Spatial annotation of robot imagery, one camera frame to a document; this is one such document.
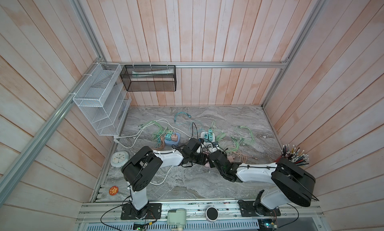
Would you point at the white wire shelf rack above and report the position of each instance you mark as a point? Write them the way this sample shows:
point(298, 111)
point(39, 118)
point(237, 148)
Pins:
point(103, 100)

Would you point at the red round sticker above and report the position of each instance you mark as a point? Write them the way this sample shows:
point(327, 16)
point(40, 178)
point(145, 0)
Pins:
point(113, 190)

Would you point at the blue power strip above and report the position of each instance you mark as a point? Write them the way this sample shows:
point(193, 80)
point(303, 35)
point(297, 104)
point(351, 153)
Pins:
point(172, 138)

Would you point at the red pencil cup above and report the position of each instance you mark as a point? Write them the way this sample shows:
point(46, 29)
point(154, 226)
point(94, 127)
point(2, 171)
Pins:
point(294, 154)

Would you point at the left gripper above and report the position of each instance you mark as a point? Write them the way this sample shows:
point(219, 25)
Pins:
point(202, 161)

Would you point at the black round speaker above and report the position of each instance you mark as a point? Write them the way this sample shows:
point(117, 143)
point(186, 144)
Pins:
point(211, 214)

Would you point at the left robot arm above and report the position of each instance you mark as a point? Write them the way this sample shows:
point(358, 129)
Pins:
point(143, 166)

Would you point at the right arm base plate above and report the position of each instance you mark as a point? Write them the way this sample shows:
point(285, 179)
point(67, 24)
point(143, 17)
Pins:
point(251, 209)

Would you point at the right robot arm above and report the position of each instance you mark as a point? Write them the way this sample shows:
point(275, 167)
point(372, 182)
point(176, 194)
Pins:
point(292, 183)

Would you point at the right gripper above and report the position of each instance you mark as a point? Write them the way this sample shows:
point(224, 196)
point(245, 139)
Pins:
point(210, 161)

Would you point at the white power strip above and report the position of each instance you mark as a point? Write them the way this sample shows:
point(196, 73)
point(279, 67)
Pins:
point(207, 137)

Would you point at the white round clock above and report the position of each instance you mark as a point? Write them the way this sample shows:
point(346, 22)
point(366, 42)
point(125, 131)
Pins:
point(119, 158)

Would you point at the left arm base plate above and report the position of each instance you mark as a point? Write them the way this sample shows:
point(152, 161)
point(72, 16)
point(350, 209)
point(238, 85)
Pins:
point(149, 211)

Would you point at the white box device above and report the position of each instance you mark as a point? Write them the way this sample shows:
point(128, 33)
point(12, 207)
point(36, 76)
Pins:
point(177, 219)

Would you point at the black mesh basket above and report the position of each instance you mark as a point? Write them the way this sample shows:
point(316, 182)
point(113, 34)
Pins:
point(143, 78)

